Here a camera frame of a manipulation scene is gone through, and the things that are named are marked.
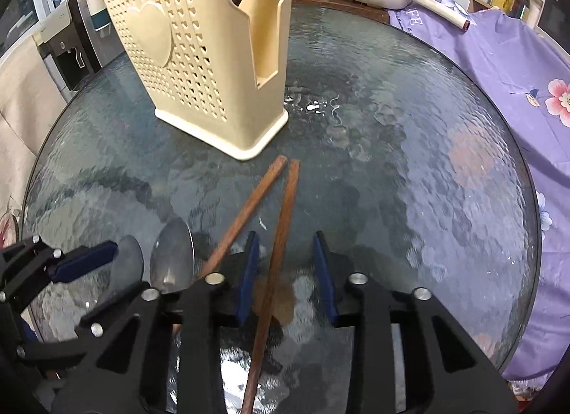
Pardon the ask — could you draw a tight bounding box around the beige cloth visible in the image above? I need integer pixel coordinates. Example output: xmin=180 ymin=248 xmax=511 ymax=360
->
xmin=0 ymin=35 xmax=72 ymax=228

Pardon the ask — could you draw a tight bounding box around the brown wooden chopstick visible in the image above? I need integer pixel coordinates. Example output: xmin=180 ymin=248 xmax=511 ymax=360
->
xmin=171 ymin=156 xmax=288 ymax=339
xmin=244 ymin=160 xmax=301 ymax=414

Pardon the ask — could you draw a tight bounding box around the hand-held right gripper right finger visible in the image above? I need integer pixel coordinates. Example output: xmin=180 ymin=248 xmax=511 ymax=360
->
xmin=312 ymin=231 xmax=520 ymax=414

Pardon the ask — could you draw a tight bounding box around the blue wall holder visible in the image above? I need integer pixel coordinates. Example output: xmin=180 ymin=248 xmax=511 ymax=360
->
xmin=87 ymin=17 xmax=112 ymax=39

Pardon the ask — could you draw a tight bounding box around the matte metal spoon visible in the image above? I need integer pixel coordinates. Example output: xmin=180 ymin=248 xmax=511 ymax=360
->
xmin=107 ymin=235 xmax=145 ymax=298

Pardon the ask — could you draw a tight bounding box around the sliding glass window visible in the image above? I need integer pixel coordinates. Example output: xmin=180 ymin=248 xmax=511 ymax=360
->
xmin=0 ymin=0 xmax=50 ymax=55

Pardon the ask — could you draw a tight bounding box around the cream plastic utensil holder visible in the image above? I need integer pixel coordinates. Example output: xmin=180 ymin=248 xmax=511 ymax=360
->
xmin=97 ymin=0 xmax=295 ymax=161

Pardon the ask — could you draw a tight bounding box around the round glass table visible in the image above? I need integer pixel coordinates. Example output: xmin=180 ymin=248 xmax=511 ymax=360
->
xmin=22 ymin=0 xmax=542 ymax=414

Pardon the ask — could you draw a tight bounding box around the purple floral cloth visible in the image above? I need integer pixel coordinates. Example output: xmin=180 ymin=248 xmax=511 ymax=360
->
xmin=387 ymin=0 xmax=570 ymax=383

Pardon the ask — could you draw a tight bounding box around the white water dispenser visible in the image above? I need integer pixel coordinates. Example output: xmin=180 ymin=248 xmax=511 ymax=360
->
xmin=36 ymin=0 xmax=110 ymax=94

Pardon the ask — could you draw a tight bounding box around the brown glass bottle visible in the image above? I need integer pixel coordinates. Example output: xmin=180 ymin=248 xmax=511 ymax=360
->
xmin=517 ymin=0 xmax=546 ymax=27

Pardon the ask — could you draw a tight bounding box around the shiny metal spoon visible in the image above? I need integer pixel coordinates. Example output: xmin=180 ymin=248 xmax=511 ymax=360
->
xmin=149 ymin=217 xmax=195 ymax=294

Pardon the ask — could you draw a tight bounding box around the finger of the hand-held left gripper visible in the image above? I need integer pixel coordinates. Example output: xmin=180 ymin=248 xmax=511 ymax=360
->
xmin=15 ymin=286 xmax=144 ymax=363
xmin=0 ymin=236 xmax=119 ymax=308

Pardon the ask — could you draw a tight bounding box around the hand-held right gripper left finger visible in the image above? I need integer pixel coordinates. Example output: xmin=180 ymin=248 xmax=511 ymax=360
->
xmin=50 ymin=231 xmax=261 ymax=414

